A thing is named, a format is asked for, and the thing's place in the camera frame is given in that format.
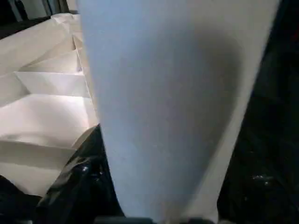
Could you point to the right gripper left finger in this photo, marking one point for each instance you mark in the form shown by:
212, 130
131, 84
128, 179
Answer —
88, 182

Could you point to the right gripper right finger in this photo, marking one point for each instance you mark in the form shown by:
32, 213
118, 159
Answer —
261, 186

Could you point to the white plastic table top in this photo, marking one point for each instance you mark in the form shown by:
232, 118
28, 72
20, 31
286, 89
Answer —
42, 116

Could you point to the white plastic table leg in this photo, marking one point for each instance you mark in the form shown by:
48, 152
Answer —
168, 105

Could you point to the black plastic mat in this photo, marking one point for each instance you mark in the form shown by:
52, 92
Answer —
280, 58

